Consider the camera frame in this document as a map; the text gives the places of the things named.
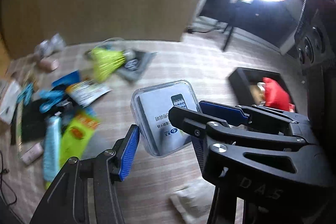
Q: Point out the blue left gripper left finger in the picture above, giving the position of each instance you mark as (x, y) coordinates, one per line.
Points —
(127, 151)

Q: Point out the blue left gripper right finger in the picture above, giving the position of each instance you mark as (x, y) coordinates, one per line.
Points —
(200, 148)

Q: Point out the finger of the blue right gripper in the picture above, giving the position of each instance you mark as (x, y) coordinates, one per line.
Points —
(232, 115)
(192, 122)

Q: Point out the clear plastic card case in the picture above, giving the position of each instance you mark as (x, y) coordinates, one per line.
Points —
(150, 108)

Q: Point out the grey tea pouch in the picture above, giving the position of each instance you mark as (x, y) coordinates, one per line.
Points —
(135, 65)

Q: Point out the black storage tray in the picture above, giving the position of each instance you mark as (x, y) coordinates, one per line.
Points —
(244, 84)

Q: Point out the red pouch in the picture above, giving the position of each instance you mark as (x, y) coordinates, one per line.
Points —
(275, 96)

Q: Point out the lime green snack bag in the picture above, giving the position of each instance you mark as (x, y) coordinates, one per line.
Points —
(75, 138)

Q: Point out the white paper packet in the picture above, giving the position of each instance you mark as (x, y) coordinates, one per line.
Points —
(193, 200)

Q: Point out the white orange sachet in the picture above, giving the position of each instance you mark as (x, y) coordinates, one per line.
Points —
(86, 92)

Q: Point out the light blue tube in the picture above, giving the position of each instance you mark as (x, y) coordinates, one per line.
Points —
(51, 153)

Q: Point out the large blue clip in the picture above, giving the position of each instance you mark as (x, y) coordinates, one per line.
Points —
(51, 98)

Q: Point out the yellow green mesh bag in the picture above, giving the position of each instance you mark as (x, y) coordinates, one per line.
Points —
(105, 62)

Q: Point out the blue card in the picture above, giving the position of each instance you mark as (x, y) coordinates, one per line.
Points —
(67, 80)

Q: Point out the bamboo chopsticks packet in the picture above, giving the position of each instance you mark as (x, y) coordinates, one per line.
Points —
(18, 128)

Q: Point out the blue clothes peg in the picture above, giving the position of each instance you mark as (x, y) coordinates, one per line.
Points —
(26, 94)

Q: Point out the pink cylinder container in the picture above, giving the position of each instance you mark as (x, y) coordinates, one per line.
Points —
(49, 64)

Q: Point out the crumpled clear plastic wrap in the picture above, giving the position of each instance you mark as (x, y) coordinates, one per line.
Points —
(47, 47)

